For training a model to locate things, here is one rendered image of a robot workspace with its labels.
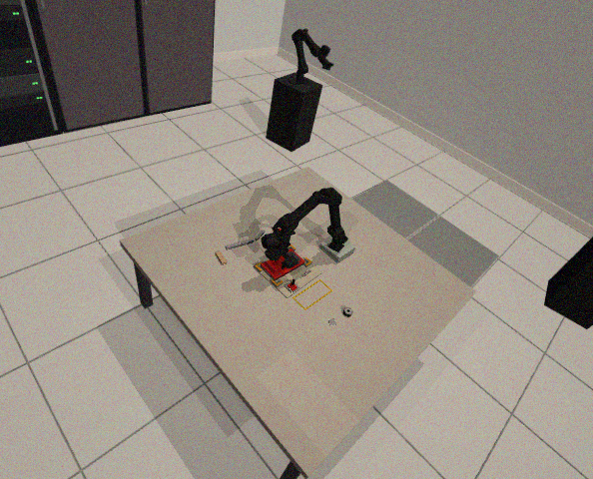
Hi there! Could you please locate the tan rectangular block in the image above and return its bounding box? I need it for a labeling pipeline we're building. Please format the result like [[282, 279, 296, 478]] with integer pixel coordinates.
[[216, 251, 227, 264]]

